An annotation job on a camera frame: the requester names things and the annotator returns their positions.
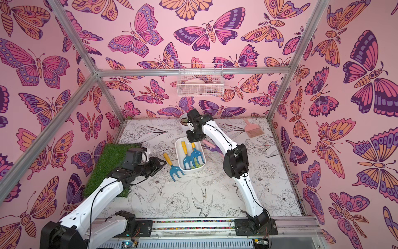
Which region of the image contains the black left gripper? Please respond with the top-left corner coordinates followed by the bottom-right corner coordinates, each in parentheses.
top-left (134, 156), bottom-right (167, 178)

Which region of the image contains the purple rake pink handle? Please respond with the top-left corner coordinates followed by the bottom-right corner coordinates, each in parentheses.
top-left (202, 140), bottom-right (224, 156)

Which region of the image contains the blue rake yellow handle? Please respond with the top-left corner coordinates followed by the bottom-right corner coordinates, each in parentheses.
top-left (163, 153), bottom-right (185, 182)
top-left (181, 141), bottom-right (194, 170)
top-left (190, 143), bottom-right (205, 165)

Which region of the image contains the green rake wooden handle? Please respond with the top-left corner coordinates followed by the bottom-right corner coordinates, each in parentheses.
top-left (194, 163), bottom-right (204, 169)

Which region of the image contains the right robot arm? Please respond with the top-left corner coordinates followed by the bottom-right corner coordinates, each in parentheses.
top-left (186, 109), bottom-right (271, 234)

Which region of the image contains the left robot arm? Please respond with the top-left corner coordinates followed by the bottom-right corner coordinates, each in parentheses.
top-left (39, 157), bottom-right (167, 249)

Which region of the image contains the white storage tray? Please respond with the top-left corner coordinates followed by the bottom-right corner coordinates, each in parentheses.
top-left (175, 138), bottom-right (206, 173)

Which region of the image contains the white plant pot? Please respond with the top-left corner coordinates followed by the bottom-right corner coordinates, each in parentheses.
top-left (179, 113), bottom-right (190, 131)

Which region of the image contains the green artificial grass mat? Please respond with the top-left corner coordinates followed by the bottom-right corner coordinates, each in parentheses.
top-left (83, 143), bottom-right (142, 198)

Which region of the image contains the pink hand brush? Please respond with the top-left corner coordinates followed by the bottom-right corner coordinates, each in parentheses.
top-left (243, 118), bottom-right (264, 138)

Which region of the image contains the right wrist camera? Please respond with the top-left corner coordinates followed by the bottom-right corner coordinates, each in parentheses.
top-left (187, 109), bottom-right (202, 123)

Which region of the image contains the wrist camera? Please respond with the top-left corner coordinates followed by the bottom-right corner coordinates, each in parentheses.
top-left (187, 109), bottom-right (202, 123)
top-left (121, 147), bottom-right (148, 171)

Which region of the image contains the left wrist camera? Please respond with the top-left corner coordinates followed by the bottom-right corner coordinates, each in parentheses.
top-left (121, 147), bottom-right (148, 171)

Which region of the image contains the white wire basket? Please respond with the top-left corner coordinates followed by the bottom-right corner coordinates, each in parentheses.
top-left (175, 63), bottom-right (225, 98)

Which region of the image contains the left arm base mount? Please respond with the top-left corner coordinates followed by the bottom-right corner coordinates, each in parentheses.
top-left (115, 211), bottom-right (153, 238)

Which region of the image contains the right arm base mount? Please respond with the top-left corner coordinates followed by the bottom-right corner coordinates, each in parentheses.
top-left (233, 218), bottom-right (278, 237)

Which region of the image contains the aluminium cage frame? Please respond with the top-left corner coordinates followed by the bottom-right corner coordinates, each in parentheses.
top-left (0, 0), bottom-right (330, 249)

